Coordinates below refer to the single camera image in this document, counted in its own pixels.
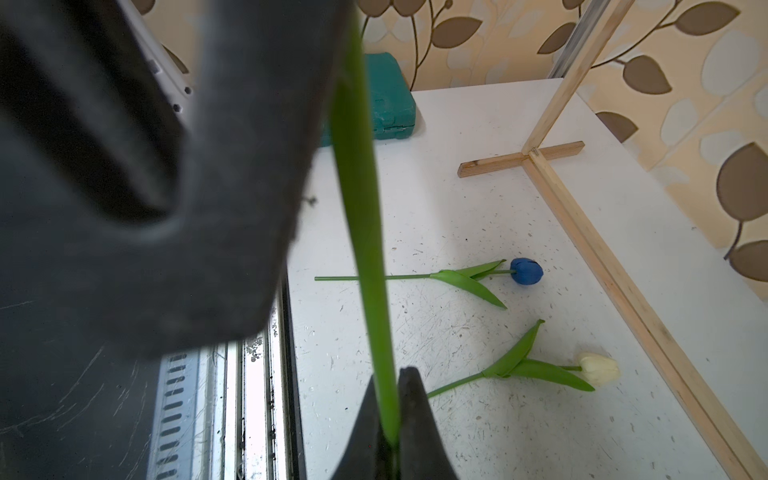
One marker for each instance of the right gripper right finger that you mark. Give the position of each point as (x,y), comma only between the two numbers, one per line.
(421,451)

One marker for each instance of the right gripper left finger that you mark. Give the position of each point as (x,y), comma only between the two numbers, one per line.
(363,458)

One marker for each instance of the white tulip flower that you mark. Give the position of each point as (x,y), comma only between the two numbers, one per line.
(351,131)
(590,371)

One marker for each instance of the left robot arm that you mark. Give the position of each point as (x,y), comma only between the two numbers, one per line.
(158,233)

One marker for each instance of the blue tulip flower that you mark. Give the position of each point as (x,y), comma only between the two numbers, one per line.
(523,271)

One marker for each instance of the green plastic tool case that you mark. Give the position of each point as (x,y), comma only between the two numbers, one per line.
(393,107)

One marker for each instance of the aluminium rail at front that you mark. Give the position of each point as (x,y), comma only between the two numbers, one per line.
(231,410)

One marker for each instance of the wooden drying rack frame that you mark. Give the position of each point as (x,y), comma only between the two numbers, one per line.
(702,327)

